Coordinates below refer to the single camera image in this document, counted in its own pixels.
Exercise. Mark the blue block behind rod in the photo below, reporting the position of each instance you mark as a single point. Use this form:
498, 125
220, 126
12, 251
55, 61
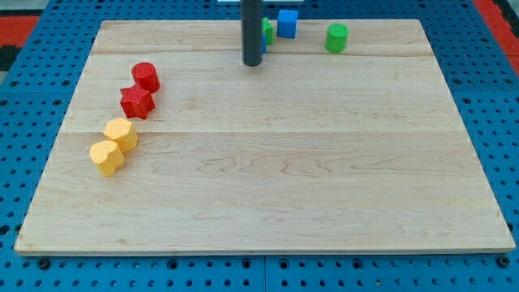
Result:
263, 44

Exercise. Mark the green block behind rod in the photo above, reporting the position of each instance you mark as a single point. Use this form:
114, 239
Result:
268, 31

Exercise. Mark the red cylinder block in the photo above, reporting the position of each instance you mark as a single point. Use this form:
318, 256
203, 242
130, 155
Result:
145, 75

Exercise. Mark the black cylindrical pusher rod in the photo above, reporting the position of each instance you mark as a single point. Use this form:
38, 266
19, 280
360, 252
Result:
251, 24

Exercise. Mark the light wooden board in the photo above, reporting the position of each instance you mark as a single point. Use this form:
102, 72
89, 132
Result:
310, 153

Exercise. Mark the blue cube block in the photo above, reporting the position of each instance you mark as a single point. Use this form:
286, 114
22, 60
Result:
287, 24

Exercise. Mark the green cylinder block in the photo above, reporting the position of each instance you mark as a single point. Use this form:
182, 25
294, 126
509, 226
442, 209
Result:
336, 38

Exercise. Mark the yellow heart block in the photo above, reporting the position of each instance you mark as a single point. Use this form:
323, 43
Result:
107, 157

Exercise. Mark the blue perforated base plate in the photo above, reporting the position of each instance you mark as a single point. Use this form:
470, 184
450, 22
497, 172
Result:
40, 84

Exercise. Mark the yellow hexagon block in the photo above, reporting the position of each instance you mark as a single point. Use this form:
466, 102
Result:
123, 132

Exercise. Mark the red star block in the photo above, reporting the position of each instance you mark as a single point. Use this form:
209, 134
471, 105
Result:
136, 102

